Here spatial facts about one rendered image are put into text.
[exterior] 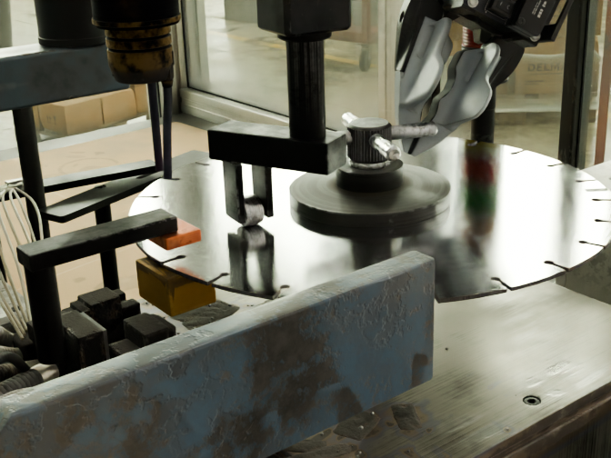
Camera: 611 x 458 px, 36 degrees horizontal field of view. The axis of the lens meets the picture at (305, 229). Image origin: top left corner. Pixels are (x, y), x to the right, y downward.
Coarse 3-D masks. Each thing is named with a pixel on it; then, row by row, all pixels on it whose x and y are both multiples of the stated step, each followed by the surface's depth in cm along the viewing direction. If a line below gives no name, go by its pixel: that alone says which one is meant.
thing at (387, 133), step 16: (352, 128) 62; (368, 128) 62; (384, 128) 62; (400, 128) 63; (416, 128) 63; (432, 128) 64; (352, 144) 62; (368, 144) 62; (384, 144) 59; (352, 160) 63; (368, 160) 62; (384, 160) 63
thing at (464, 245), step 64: (192, 192) 67; (512, 192) 65; (576, 192) 64; (192, 256) 56; (256, 256) 56; (320, 256) 55; (384, 256) 55; (448, 256) 55; (512, 256) 54; (576, 256) 54
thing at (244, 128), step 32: (288, 64) 54; (320, 64) 54; (288, 96) 55; (320, 96) 55; (224, 128) 58; (256, 128) 58; (288, 128) 58; (320, 128) 55; (224, 160) 58; (256, 160) 57; (288, 160) 56; (320, 160) 55; (256, 192) 61
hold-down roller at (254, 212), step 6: (246, 198) 60; (252, 198) 60; (258, 198) 60; (246, 204) 59; (252, 204) 60; (258, 204) 60; (246, 210) 59; (252, 210) 59; (258, 210) 60; (246, 216) 59; (252, 216) 60; (258, 216) 60; (246, 222) 60; (252, 222) 60; (258, 222) 60
